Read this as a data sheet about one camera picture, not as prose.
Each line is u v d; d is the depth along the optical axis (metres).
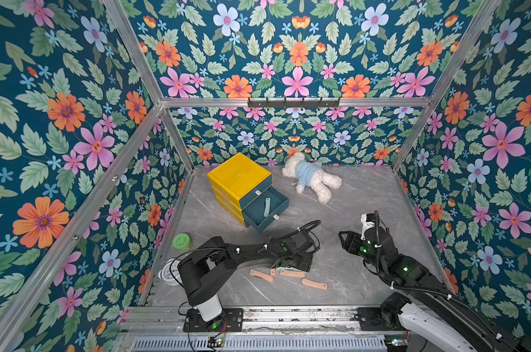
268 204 0.96
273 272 0.84
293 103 0.93
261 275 0.84
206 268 0.47
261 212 0.93
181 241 0.88
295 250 0.67
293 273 0.83
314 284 0.82
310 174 1.04
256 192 0.86
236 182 0.84
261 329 0.72
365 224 0.69
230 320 0.74
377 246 0.55
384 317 0.65
